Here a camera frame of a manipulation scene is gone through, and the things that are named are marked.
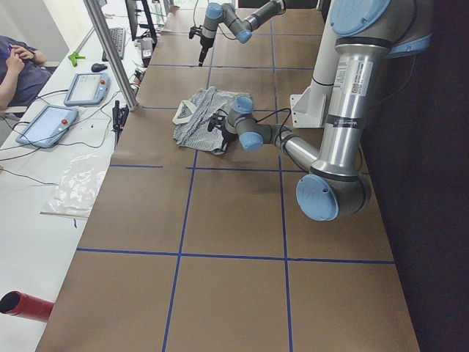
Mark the navy white striped polo shirt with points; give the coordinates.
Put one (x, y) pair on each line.
(193, 117)

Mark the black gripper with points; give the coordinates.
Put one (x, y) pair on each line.
(204, 43)
(228, 137)

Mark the near teach pendant tablet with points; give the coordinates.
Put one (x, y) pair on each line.
(48, 127)

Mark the far teach pendant tablet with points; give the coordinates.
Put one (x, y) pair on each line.
(87, 89)

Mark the black computer mouse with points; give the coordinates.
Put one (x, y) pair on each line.
(98, 67)

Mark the green plastic tool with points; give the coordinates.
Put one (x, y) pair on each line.
(74, 57)

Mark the seated person in blue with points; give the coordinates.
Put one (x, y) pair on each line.
(22, 73)

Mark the red cardboard tube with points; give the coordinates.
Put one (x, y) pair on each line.
(23, 305)

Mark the black tool on desk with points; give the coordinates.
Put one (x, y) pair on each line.
(119, 116)

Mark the brown paper table cover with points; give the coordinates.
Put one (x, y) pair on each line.
(188, 251)

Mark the aluminium frame post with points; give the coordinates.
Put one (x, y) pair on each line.
(103, 33)

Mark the black keyboard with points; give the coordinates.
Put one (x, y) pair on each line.
(118, 36)

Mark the teach pendant tablet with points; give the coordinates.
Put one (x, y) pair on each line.
(48, 127)
(87, 89)

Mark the clear plastic bag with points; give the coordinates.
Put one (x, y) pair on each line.
(78, 187)

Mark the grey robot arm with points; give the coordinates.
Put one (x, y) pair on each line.
(242, 29)
(358, 37)

